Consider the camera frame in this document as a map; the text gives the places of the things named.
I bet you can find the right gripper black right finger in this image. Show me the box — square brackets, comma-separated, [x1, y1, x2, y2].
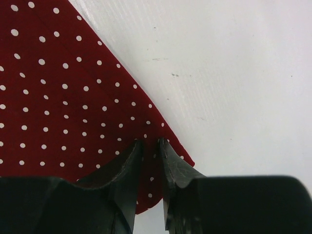
[159, 138, 312, 234]

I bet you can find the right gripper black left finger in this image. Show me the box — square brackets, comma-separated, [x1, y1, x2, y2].
[0, 140, 143, 234]

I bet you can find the red polka dot skirt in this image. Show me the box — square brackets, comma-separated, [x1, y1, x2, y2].
[0, 0, 194, 213]

